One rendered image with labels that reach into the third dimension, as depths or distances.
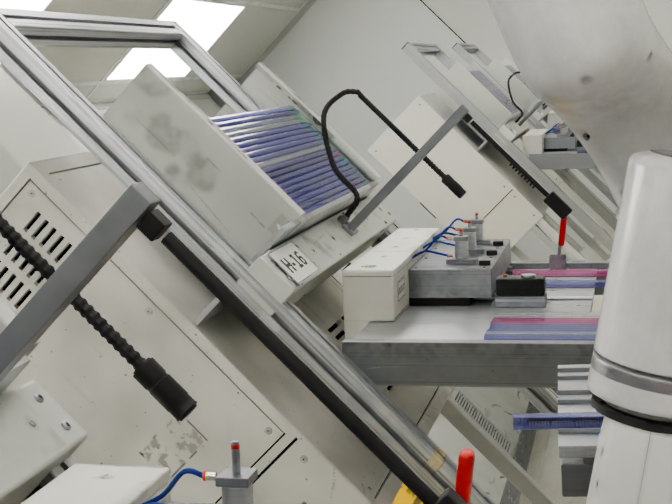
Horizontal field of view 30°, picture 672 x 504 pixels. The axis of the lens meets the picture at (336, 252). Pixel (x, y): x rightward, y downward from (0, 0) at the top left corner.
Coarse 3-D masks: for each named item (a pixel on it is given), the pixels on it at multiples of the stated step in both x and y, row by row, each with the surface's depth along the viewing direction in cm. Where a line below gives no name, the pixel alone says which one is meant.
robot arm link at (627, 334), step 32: (640, 160) 76; (640, 192) 76; (640, 224) 76; (640, 256) 76; (608, 288) 78; (640, 288) 76; (608, 320) 78; (640, 320) 76; (608, 352) 78; (640, 352) 76
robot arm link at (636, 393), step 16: (592, 368) 79; (608, 368) 78; (624, 368) 77; (592, 384) 79; (608, 384) 78; (624, 384) 77; (640, 384) 76; (656, 384) 76; (608, 400) 78; (624, 400) 77; (640, 400) 76; (656, 400) 76; (640, 416) 77; (656, 416) 76
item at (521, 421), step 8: (520, 416) 103; (528, 416) 102; (536, 416) 102; (544, 416) 102; (552, 416) 102; (560, 416) 102; (568, 416) 102; (576, 416) 102; (584, 416) 102; (592, 416) 101; (600, 416) 101; (520, 424) 102; (528, 424) 102; (536, 424) 102; (544, 424) 102; (552, 424) 102; (560, 424) 102; (568, 424) 102; (576, 424) 102; (584, 424) 102; (592, 424) 102; (600, 424) 101
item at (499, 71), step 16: (464, 48) 665; (480, 64) 656; (496, 64) 666; (512, 64) 722; (496, 80) 653; (512, 80) 666; (512, 96) 653; (528, 96) 665; (528, 112) 652; (544, 112) 680; (528, 128) 725; (544, 128) 651; (592, 176) 650; (592, 192) 722; (608, 192) 649; (608, 208) 719; (608, 224) 658; (544, 240) 665; (592, 256) 660
